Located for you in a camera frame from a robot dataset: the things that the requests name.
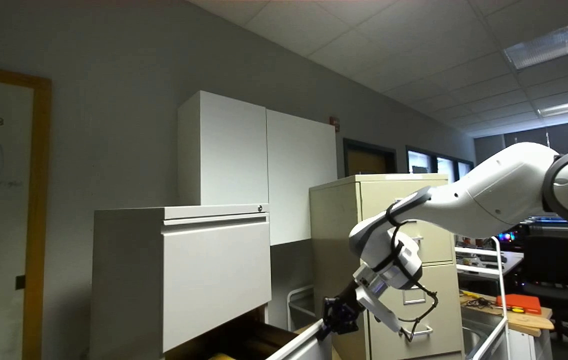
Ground beige file cabinet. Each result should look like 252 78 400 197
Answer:
308 173 465 360

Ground white open drawer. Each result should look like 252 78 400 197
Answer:
164 307 335 360

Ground white closed drawer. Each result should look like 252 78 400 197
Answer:
162 214 272 354

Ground white file cabinet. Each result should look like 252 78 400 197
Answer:
89 204 335 360

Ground white desk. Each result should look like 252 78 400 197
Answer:
455 246 525 281

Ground dark framed door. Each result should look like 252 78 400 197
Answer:
342 138 398 177

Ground row of windows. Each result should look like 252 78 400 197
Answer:
406 145 475 181

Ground orange case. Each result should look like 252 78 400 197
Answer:
495 293 543 315

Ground wooden table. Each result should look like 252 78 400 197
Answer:
459 289 555 338

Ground black office chair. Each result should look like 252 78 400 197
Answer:
520 235 568 357

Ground white metal frame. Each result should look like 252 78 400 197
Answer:
455 237 511 360

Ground tall white wall cabinet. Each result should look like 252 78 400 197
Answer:
177 90 339 246

